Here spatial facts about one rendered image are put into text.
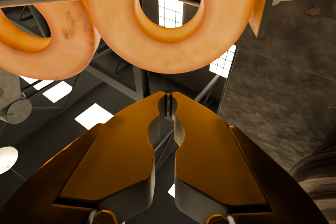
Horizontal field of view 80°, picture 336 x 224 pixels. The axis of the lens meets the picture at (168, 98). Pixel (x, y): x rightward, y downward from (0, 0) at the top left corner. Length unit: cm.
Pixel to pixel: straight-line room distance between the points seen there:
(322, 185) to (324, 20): 31
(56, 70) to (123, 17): 11
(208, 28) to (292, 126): 48
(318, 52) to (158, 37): 31
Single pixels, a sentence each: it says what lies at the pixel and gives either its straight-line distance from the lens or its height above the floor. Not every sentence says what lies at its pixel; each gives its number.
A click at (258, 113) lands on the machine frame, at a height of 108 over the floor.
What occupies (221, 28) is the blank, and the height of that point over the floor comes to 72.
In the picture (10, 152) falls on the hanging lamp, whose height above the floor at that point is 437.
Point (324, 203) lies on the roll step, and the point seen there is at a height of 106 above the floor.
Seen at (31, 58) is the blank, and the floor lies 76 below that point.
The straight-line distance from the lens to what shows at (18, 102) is 301.
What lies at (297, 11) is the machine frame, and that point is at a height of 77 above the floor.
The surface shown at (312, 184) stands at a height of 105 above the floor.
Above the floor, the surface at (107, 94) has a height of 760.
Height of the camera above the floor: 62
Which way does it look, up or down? 47 degrees up
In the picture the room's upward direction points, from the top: 180 degrees counter-clockwise
